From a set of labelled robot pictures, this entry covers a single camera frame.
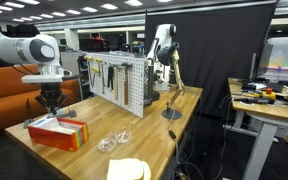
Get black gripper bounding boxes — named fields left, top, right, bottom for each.
left=34, top=82, right=68, bottom=116

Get red rainbow-striped cardboard box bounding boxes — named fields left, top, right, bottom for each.
left=27, top=116, right=90, bottom=153

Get yellow emergency stop button box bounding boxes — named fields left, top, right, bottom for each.
left=261, top=87, right=277, bottom=101

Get black metal bookend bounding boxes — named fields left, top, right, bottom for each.
left=22, top=98, right=36, bottom=130
left=55, top=105, right=78, bottom=121

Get grey cabinet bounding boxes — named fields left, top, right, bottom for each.
left=59, top=50, right=87, bottom=101

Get orange sofa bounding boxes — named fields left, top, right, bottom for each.
left=0, top=64, right=82, bottom=136

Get silver combination wrench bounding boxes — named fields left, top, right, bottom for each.
left=100, top=78, right=106, bottom=96
left=99, top=63, right=106, bottom=81

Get black pliers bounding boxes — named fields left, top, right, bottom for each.
left=106, top=65, right=115, bottom=92

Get white pillar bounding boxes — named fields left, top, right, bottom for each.
left=63, top=27, right=81, bottom=52

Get red machine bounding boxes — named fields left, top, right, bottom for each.
left=78, top=37, right=109, bottom=53

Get white pegboard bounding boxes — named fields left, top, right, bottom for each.
left=84, top=52, right=152, bottom=119

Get rectangular ceiling light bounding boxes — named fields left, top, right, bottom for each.
left=80, top=6, right=99, bottom=14
left=65, top=9, right=82, bottom=16
left=123, top=0, right=144, bottom=8
left=99, top=3, right=119, bottom=11

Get white toy bread slice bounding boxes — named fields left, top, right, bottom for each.
left=106, top=157, right=145, bottom=180
left=140, top=160, right=153, bottom=180

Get wooden jointed stand grey base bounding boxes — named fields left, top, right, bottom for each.
left=161, top=49, right=186, bottom=121

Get black curtain panel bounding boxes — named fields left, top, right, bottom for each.
left=144, top=0, right=279, bottom=118

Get black hand tool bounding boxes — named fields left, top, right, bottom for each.
left=233, top=96, right=276, bottom=105

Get dark computer monitor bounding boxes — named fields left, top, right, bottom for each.
left=248, top=43, right=274, bottom=82

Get wooden desk with grey legs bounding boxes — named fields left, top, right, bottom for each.
left=227, top=77, right=288, bottom=180

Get translucent plastic storage bin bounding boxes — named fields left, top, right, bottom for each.
left=266, top=35, right=288, bottom=83

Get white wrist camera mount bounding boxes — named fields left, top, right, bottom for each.
left=21, top=69, right=73, bottom=85

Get yellow T-handle hex key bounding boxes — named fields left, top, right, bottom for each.
left=84, top=55, right=94, bottom=88
left=90, top=67, right=101, bottom=88
left=94, top=58, right=105, bottom=78

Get hammer with pale wooden handle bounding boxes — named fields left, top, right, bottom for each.
left=112, top=64, right=121, bottom=102

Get hammer with brown wooden handle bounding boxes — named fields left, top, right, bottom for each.
left=120, top=62, right=134, bottom=106

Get grey pegboard support frame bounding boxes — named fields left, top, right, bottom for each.
left=143, top=58, right=161, bottom=108

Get black cable with plug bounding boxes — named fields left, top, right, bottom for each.
left=167, top=129, right=182, bottom=180

